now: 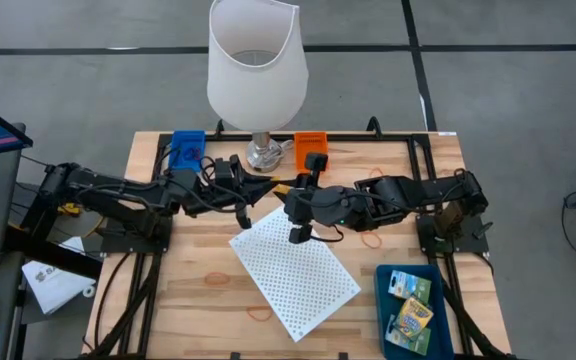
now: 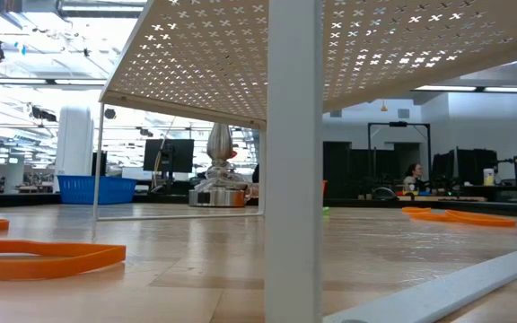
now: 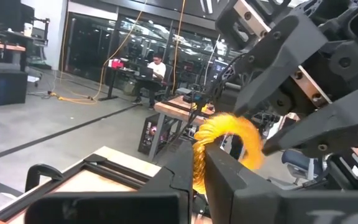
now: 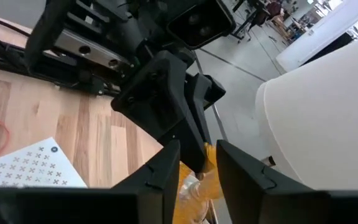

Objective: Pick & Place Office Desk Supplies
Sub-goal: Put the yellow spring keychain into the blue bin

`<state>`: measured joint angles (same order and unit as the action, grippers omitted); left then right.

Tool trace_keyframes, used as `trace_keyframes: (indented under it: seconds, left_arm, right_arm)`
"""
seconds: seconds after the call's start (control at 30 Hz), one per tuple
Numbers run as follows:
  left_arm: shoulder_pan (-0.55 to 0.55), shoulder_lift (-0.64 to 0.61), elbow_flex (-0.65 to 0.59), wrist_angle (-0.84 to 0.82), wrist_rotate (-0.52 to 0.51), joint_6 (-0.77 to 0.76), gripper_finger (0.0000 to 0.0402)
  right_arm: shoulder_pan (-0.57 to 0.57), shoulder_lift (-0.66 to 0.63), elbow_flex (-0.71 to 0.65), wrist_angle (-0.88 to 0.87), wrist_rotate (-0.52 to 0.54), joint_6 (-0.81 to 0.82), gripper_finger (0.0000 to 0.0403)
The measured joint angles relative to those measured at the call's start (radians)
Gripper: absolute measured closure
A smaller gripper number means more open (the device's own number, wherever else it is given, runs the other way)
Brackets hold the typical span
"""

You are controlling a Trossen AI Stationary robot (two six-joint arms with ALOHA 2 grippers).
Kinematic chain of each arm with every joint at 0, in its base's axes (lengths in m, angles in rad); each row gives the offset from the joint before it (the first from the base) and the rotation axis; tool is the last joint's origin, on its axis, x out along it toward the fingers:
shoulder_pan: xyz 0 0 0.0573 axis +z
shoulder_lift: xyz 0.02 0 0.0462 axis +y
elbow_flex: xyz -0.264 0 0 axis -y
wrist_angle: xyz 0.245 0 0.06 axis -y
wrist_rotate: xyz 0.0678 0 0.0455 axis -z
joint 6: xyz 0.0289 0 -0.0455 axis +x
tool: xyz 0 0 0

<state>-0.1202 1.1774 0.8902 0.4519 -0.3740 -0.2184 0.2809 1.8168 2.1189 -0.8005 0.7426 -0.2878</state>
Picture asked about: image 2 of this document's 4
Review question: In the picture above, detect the black monitor bank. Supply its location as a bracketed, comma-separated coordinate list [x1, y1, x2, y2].
[431, 148, 500, 188]

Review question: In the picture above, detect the black gantry frame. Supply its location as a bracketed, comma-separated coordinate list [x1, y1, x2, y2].
[366, 121, 433, 195]

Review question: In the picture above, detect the black aluminium table frame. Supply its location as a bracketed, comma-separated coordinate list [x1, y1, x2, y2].
[0, 192, 517, 219]

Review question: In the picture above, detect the silver lamp with white shade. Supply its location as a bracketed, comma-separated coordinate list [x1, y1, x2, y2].
[188, 123, 259, 208]

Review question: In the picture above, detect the black upright box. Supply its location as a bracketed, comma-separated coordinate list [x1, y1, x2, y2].
[91, 151, 109, 177]

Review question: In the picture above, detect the white round column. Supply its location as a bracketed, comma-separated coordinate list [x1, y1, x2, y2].
[54, 106, 95, 193]

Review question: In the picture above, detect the blue plastic basket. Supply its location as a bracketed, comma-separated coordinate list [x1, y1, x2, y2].
[57, 175, 137, 205]

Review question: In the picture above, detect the black desk stand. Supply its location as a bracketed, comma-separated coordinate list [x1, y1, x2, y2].
[496, 155, 517, 195]

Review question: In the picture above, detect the black background monitor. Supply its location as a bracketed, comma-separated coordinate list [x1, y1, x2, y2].
[143, 138, 196, 174]

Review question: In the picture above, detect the white perforated metal shelf riser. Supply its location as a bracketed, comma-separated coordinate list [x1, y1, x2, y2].
[92, 0, 517, 323]

